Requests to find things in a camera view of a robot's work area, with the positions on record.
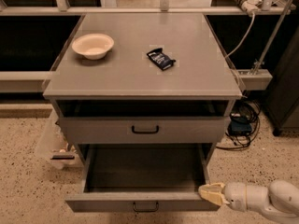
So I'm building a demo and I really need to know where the white paper bowl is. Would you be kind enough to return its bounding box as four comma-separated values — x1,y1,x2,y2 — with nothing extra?
72,34,114,60

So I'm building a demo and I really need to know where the blue box with cables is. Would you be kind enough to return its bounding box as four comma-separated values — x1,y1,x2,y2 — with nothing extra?
217,99,261,151

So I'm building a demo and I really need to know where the grey drawer cabinet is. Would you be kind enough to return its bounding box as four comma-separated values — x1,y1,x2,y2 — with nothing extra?
42,12,243,173

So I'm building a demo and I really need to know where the dark cabinet at right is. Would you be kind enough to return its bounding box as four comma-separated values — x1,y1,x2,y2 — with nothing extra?
264,28,299,136

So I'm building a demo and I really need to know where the dark blue snack packet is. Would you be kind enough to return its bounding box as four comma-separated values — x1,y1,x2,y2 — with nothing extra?
147,48,176,71

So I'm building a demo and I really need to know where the metal diagonal rod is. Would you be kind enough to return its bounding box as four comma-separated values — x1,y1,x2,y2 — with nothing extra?
250,0,293,75

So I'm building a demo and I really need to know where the white power cable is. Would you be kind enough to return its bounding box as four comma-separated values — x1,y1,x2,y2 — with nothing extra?
223,10,257,60

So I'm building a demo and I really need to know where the clear plastic bin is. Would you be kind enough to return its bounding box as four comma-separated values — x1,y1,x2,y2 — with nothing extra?
35,111,82,169

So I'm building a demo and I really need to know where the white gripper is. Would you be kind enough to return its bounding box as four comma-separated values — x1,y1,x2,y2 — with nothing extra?
198,182,247,211

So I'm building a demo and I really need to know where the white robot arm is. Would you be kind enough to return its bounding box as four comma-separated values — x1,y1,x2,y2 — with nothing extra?
198,180,299,224

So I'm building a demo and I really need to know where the grey drawer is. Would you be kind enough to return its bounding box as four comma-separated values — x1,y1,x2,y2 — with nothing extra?
65,144,219,213
59,117,230,144

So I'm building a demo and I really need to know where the white power strip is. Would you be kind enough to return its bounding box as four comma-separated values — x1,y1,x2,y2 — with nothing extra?
234,0,261,16

